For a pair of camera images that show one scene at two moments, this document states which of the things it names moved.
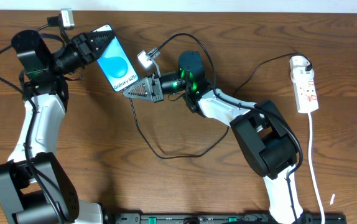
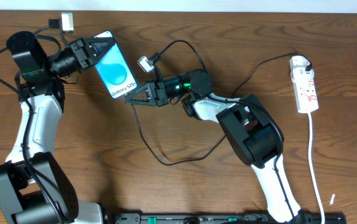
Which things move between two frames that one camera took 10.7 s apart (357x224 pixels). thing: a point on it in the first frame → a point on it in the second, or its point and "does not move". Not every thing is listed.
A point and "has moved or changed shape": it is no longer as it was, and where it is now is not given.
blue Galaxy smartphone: (114, 63) has moved or changed shape
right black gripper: (156, 88) → (158, 93)
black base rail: (226, 218) does not move
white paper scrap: (332, 200) does not move
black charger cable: (232, 116) has moved or changed shape
